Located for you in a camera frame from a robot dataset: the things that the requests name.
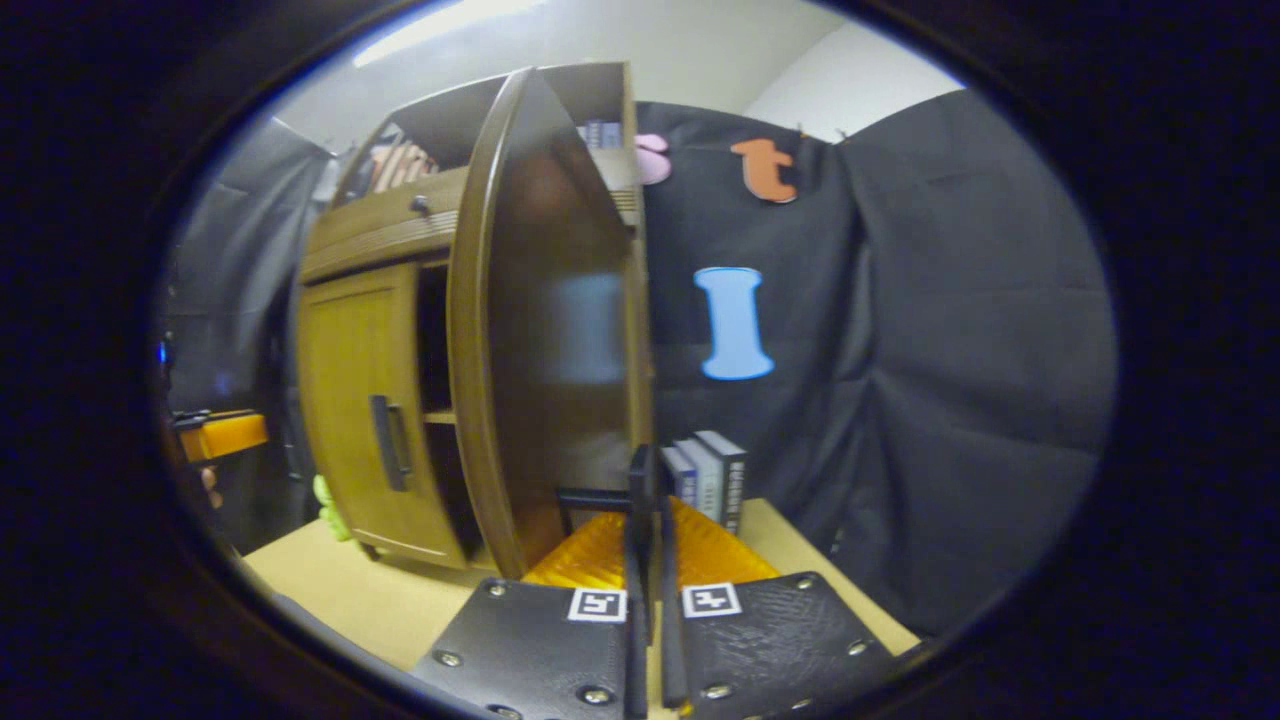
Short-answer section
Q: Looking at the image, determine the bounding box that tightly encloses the blue white standing book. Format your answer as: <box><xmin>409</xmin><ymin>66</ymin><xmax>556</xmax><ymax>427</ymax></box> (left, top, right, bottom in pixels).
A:
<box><xmin>660</xmin><ymin>445</ymin><xmax>698</xmax><ymax>507</ymax></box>

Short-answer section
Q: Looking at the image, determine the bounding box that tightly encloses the black spine book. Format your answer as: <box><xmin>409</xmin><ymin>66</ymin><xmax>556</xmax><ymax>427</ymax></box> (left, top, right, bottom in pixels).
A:
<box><xmin>697</xmin><ymin>430</ymin><xmax>748</xmax><ymax>536</ymax></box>

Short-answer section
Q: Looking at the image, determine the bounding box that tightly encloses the small green toy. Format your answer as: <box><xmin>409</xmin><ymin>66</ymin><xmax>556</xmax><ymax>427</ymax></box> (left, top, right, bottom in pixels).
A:
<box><xmin>313</xmin><ymin>475</ymin><xmax>353</xmax><ymax>542</ymax></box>

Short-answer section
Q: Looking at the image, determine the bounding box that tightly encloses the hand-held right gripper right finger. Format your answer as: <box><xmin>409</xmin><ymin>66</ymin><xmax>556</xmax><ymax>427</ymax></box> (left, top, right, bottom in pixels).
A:
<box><xmin>655</xmin><ymin>497</ymin><xmax>896</xmax><ymax>720</ymax></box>

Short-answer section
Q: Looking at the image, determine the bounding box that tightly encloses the wooden cabinet door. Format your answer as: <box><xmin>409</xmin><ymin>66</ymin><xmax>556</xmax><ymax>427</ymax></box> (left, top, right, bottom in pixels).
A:
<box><xmin>297</xmin><ymin>262</ymin><xmax>471</xmax><ymax>571</ymax></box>
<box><xmin>447</xmin><ymin>67</ymin><xmax>656</xmax><ymax>581</ymax></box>

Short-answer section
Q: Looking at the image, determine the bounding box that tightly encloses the grey standing book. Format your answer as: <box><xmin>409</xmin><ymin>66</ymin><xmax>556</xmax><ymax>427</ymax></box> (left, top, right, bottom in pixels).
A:
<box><xmin>675</xmin><ymin>438</ymin><xmax>723</xmax><ymax>523</ymax></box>

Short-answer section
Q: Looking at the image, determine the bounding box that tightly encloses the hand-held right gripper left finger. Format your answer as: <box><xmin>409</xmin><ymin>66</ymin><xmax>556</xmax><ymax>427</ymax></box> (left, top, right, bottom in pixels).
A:
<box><xmin>410</xmin><ymin>445</ymin><xmax>656</xmax><ymax>720</ymax></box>

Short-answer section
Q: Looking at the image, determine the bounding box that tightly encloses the wooden double-door shoe cabinet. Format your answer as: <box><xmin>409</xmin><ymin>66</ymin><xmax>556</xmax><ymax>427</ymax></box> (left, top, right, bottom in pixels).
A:
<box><xmin>297</xmin><ymin>62</ymin><xmax>656</xmax><ymax>581</ymax></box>

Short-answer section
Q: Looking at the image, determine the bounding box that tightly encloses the wooden drawer with black knob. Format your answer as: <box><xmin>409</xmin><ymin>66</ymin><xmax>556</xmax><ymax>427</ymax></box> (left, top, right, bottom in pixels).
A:
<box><xmin>300</xmin><ymin>165</ymin><xmax>471</xmax><ymax>286</ymax></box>

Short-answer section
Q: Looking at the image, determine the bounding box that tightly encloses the black backdrop cloth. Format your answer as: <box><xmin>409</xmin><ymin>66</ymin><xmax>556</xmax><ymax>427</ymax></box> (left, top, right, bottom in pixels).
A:
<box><xmin>160</xmin><ymin>100</ymin><xmax>1116</xmax><ymax>641</ymax></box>

